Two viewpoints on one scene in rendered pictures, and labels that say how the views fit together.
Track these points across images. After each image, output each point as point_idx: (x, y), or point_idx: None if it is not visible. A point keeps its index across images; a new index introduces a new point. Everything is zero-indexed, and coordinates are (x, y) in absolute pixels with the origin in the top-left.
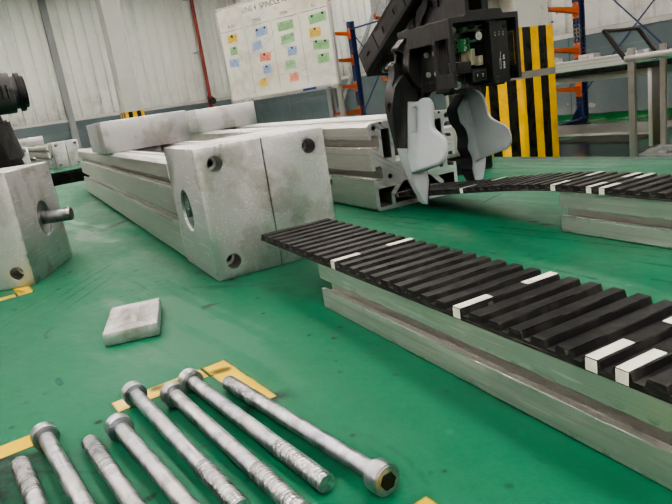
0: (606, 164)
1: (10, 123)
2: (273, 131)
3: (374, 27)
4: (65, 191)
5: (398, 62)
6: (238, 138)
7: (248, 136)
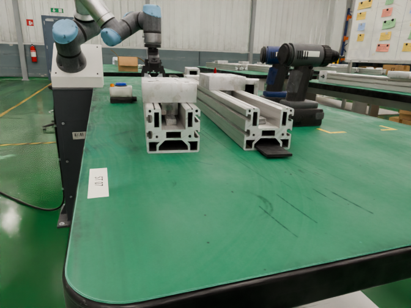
0: (103, 96)
1: (290, 71)
2: (189, 75)
3: (159, 57)
4: (337, 167)
5: (160, 65)
6: (196, 75)
7: (194, 75)
